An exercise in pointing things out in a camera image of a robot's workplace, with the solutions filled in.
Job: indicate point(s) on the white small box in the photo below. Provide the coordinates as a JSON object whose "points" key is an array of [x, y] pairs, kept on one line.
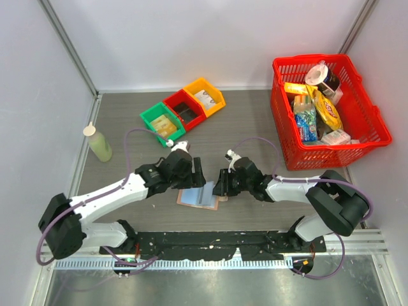
{"points": [[337, 137]]}

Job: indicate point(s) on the red plastic shopping basket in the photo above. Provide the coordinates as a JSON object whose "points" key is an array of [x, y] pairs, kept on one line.
{"points": [[361, 119]]}

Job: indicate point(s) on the grey patterned card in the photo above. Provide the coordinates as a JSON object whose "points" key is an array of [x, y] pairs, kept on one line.
{"points": [[201, 94], [208, 102]]}

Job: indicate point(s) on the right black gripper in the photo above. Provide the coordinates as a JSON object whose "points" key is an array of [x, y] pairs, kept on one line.
{"points": [[222, 187]]}

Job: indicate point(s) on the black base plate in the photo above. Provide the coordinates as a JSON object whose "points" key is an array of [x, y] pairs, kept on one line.
{"points": [[217, 245]]}

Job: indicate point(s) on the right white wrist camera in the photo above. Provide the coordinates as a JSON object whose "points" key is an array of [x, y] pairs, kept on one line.
{"points": [[232, 158]]}

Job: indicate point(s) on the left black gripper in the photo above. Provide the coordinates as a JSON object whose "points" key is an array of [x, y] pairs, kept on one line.
{"points": [[194, 180]]}

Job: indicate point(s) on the green liquid squeeze bottle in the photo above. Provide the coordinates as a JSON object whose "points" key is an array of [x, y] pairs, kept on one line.
{"points": [[98, 143]]}

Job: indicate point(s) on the blue snack bag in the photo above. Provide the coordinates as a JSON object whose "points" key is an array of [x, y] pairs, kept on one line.
{"points": [[305, 118]]}

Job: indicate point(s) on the black cards in red bin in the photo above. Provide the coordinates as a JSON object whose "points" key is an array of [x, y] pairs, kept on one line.
{"points": [[185, 112]]}

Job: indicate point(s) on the red storage bin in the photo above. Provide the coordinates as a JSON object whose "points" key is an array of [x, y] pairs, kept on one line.
{"points": [[182, 96]]}

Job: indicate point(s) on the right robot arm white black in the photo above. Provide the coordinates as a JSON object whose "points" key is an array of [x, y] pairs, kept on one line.
{"points": [[338, 206]]}

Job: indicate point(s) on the tan leather card holder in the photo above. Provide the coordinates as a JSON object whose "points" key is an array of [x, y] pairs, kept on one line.
{"points": [[190, 197]]}

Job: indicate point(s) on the yellow chips bag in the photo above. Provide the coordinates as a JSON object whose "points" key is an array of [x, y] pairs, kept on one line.
{"points": [[327, 111]]}

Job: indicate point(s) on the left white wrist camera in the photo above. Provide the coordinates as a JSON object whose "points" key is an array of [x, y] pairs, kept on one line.
{"points": [[182, 146]]}

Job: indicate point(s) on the yellow cards in green bin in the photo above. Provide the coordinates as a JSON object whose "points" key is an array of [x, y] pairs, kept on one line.
{"points": [[164, 126]]}

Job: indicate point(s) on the dark labelled can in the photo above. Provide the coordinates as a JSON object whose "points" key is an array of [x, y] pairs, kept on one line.
{"points": [[329, 82]]}

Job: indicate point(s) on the yellow storage bin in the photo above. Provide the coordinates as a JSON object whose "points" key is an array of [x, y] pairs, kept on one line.
{"points": [[203, 84]]}

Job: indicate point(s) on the white card with black stripe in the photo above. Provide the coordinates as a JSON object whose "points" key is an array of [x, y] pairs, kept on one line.
{"points": [[207, 199]]}

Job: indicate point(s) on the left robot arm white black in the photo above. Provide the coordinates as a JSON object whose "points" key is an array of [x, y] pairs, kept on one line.
{"points": [[70, 224]]}

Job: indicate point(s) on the white slotted cable duct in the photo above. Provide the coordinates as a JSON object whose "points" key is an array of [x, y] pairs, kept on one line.
{"points": [[235, 263]]}

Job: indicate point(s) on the green storage bin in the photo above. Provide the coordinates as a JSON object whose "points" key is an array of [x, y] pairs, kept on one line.
{"points": [[161, 109]]}

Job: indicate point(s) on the yellow snack packet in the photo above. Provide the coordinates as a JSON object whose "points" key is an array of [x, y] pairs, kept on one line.
{"points": [[299, 89]]}

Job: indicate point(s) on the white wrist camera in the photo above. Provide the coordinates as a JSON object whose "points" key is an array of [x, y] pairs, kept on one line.
{"points": [[232, 158], [182, 146]]}

